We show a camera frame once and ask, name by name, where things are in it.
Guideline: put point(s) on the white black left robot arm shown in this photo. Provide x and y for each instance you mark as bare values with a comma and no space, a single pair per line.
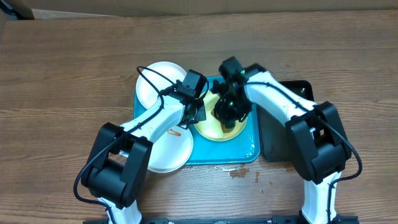
115,171

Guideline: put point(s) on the dark object top left corner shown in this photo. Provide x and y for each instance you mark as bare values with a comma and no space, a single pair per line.
16,10

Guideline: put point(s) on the black water tray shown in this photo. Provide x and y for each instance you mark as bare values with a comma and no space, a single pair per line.
274,145

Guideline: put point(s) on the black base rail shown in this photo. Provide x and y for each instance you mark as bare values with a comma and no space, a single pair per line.
274,220

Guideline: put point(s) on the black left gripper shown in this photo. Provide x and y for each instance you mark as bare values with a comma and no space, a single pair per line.
201,114

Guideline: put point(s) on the white plate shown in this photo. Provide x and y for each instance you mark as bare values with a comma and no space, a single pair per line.
171,151
146,95

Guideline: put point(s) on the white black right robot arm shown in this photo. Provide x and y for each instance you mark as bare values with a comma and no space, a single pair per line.
317,142

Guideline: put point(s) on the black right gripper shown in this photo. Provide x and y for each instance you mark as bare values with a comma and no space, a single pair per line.
231,117

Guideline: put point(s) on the blue plastic tray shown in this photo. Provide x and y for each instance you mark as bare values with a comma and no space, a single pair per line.
244,148

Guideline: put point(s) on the yellow plate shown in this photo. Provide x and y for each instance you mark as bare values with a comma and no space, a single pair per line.
212,128

